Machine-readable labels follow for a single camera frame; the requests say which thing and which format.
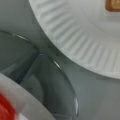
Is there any toasted bread slice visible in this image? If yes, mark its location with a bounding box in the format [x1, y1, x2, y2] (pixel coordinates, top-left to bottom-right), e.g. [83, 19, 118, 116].
[106, 0, 120, 12]

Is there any white divided round tray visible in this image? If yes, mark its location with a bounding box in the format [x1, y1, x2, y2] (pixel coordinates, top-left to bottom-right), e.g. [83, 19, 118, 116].
[0, 30, 79, 120]

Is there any white paper plate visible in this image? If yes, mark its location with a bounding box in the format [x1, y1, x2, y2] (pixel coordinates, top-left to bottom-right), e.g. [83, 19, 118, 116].
[28, 0, 120, 79]

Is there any red tomato slice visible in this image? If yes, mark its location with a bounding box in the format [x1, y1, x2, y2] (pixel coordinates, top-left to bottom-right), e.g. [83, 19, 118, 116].
[0, 94, 15, 120]

